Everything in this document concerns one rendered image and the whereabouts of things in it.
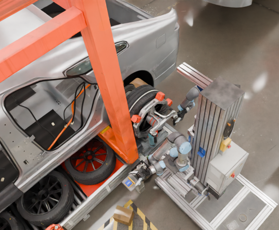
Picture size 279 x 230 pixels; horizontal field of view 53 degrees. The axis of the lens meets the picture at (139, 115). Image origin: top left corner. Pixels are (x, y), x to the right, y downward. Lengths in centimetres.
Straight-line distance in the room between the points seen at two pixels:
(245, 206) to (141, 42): 233
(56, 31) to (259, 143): 343
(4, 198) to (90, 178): 99
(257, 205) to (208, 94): 198
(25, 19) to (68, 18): 163
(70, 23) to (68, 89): 205
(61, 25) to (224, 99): 127
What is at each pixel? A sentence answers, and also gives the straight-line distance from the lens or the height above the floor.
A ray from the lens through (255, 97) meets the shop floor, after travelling 498.
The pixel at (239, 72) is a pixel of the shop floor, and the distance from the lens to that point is 528.
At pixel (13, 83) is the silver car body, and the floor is 198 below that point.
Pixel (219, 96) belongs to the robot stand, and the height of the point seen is 203.
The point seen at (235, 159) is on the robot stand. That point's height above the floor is 123.
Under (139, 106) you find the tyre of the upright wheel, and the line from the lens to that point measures 327.
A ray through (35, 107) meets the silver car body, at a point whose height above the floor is 93.
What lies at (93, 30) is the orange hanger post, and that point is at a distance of 197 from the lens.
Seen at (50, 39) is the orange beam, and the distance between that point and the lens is 184.
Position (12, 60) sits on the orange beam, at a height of 270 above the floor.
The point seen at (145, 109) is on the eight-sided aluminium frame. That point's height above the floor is 112.
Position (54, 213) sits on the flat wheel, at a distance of 364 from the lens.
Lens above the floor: 376
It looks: 55 degrees down
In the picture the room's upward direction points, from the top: 10 degrees counter-clockwise
